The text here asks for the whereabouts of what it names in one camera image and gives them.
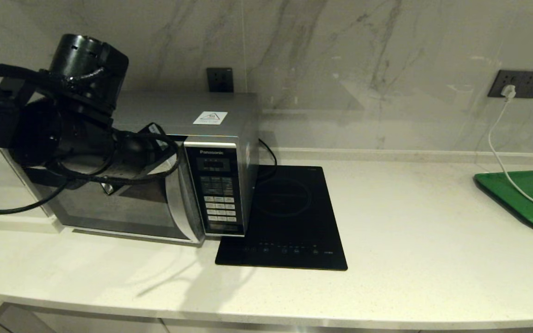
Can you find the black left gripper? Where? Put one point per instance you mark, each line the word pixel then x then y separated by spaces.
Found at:
pixel 134 155

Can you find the dark glass microwave door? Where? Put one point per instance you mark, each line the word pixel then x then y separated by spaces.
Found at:
pixel 132 217

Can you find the silver Panasonic microwave oven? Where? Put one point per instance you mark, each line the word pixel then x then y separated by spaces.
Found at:
pixel 164 108

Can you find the white warning sticker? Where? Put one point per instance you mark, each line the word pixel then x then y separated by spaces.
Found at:
pixel 210 118

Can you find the black induction cooktop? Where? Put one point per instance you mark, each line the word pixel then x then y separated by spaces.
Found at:
pixel 294 208

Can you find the white power plug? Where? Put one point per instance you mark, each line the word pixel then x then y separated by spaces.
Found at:
pixel 507 91

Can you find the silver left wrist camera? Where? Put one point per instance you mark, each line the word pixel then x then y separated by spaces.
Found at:
pixel 109 188

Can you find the small black wall socket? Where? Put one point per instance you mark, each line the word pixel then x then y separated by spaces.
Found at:
pixel 220 79

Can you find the wide black wall socket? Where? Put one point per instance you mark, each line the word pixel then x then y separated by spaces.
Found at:
pixel 528 84

